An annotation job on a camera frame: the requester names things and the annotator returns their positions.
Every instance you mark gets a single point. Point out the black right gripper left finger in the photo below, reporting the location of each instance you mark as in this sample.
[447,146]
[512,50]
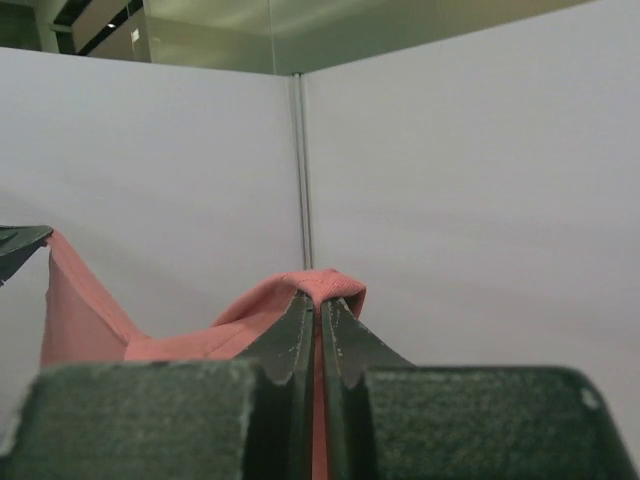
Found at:
[245,418]

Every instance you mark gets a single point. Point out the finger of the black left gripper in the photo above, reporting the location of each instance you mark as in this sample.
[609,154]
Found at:
[18,244]

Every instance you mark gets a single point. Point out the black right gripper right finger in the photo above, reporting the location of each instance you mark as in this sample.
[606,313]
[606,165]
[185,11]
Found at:
[389,419]

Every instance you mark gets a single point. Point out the pink t shirt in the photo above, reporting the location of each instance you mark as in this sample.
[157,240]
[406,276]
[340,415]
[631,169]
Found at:
[84,323]

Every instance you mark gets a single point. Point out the right aluminium frame post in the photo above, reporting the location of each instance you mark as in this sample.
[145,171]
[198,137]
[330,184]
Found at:
[300,134]

